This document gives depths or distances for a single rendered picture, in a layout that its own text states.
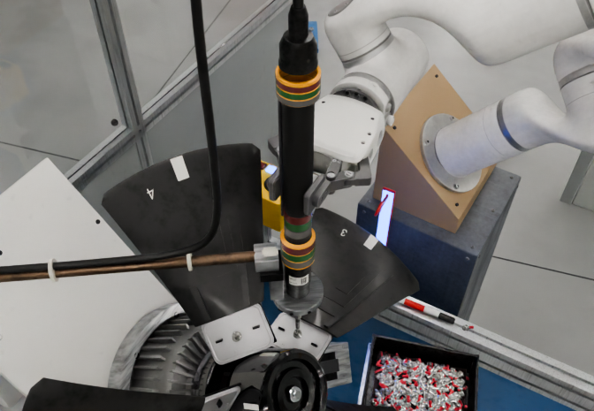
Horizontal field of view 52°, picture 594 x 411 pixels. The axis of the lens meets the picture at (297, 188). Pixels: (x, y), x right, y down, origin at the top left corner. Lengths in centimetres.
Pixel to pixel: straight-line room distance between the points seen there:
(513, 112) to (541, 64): 253
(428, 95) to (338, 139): 77
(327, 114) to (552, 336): 188
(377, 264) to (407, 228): 39
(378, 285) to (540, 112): 47
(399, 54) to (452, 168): 60
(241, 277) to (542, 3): 50
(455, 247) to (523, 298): 117
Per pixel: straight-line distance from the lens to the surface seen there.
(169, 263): 78
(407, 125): 139
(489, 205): 153
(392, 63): 83
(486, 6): 79
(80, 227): 102
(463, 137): 136
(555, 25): 78
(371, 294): 103
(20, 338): 98
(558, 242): 281
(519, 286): 260
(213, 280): 86
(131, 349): 100
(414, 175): 138
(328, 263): 104
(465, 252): 142
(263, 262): 77
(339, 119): 75
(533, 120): 126
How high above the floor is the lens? 200
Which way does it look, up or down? 46 degrees down
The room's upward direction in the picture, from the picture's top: straight up
